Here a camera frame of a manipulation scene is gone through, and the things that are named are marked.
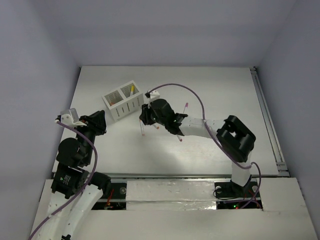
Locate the orange capped white marker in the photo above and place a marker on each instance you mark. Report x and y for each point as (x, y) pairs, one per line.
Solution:
(157, 127)

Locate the purple capped white marker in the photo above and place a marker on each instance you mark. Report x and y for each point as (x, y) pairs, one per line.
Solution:
(185, 108)

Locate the pink capped white marker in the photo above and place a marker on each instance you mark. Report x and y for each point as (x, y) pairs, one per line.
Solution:
(179, 138)

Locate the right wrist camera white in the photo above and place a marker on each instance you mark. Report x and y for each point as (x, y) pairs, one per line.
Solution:
(152, 96)

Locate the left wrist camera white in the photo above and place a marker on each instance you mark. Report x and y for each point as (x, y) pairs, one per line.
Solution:
(70, 118)

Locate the aluminium rail edge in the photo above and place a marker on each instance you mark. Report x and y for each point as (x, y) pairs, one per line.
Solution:
(273, 138)
(167, 176)

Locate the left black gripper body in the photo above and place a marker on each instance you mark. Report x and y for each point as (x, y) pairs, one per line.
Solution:
(93, 122)

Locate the yellow capped white marker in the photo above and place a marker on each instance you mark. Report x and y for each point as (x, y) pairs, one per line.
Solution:
(132, 89)

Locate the aluminium rail right edge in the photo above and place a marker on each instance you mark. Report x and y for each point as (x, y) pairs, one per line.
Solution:
(273, 138)

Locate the peach capped white marker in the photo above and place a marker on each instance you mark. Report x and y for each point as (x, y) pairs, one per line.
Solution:
(142, 128)

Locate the white foam base cover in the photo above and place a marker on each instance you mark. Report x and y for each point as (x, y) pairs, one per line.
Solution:
(175, 209)

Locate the aluminium rail front edge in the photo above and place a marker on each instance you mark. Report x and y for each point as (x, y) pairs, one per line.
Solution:
(167, 176)

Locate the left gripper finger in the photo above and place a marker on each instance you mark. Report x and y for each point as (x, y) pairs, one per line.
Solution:
(90, 120)
(101, 123)

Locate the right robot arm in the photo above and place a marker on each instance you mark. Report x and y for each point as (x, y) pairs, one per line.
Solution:
(233, 138)

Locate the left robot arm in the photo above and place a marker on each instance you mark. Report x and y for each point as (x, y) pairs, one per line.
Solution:
(76, 185)

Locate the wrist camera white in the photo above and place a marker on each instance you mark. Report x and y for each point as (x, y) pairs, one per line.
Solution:
(152, 96)
(70, 118)

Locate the white two-compartment slotted holder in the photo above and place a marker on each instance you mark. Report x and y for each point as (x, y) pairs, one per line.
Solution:
(124, 104)

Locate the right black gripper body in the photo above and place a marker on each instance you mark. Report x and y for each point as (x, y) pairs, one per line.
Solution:
(150, 117)

